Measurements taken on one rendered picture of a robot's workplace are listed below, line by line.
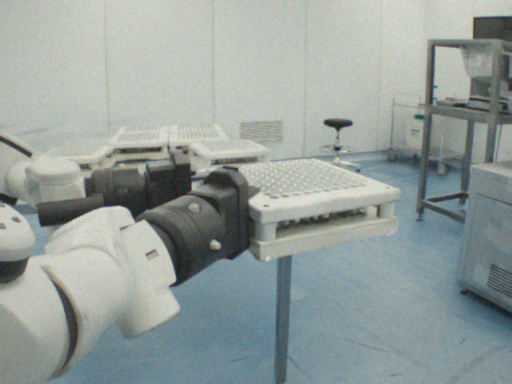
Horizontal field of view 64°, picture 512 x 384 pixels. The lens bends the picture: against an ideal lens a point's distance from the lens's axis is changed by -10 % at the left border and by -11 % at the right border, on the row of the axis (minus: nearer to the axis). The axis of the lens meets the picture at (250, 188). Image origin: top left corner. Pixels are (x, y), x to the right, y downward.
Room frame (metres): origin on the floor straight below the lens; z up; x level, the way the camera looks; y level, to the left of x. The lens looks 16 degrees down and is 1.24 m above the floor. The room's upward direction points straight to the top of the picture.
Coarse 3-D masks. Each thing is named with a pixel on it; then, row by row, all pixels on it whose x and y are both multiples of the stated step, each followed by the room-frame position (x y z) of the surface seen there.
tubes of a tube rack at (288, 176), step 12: (240, 168) 0.73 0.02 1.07; (252, 168) 0.73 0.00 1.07; (264, 168) 0.73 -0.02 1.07; (276, 168) 0.73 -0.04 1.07; (288, 168) 0.74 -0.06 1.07; (300, 168) 0.73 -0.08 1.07; (312, 168) 0.74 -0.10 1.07; (324, 168) 0.74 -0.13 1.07; (264, 180) 0.65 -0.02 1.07; (276, 180) 0.66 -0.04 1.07; (288, 180) 0.66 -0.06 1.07; (300, 180) 0.66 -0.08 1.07; (312, 180) 0.66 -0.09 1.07; (324, 180) 0.67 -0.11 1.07; (336, 180) 0.66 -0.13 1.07; (348, 180) 0.67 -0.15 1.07
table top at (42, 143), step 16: (32, 144) 2.17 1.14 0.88; (48, 144) 2.15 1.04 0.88; (64, 144) 2.14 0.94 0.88; (80, 144) 2.13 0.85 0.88; (96, 144) 2.12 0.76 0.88; (32, 160) 1.75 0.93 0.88; (128, 160) 1.73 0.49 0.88; (144, 160) 1.72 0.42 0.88; (160, 160) 1.73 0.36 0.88; (16, 208) 1.14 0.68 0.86; (32, 208) 1.15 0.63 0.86
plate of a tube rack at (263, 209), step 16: (304, 160) 0.84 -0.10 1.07; (320, 192) 0.62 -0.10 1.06; (336, 192) 0.63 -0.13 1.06; (352, 192) 0.63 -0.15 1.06; (368, 192) 0.63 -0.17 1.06; (384, 192) 0.63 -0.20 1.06; (256, 208) 0.55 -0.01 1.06; (272, 208) 0.55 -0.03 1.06; (288, 208) 0.56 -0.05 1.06; (304, 208) 0.57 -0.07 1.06; (320, 208) 0.58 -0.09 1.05; (336, 208) 0.59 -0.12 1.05; (352, 208) 0.61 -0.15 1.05
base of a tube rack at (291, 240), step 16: (368, 208) 0.69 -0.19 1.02; (320, 224) 0.62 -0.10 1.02; (336, 224) 0.62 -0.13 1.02; (352, 224) 0.62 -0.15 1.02; (368, 224) 0.62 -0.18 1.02; (384, 224) 0.63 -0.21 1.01; (288, 240) 0.56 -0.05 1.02; (304, 240) 0.57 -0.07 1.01; (320, 240) 0.58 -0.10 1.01; (336, 240) 0.59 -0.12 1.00; (352, 240) 0.61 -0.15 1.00; (272, 256) 0.55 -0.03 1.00
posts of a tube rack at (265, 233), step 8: (200, 184) 0.75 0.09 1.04; (376, 208) 0.66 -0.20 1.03; (384, 208) 0.64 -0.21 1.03; (392, 208) 0.64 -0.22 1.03; (384, 216) 0.64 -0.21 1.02; (392, 216) 0.65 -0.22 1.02; (256, 224) 0.56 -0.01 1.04; (272, 224) 0.55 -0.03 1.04; (256, 232) 0.56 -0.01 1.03; (264, 232) 0.55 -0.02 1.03; (272, 232) 0.55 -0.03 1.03; (256, 240) 0.56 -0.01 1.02; (264, 240) 0.55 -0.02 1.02; (272, 240) 0.55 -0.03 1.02
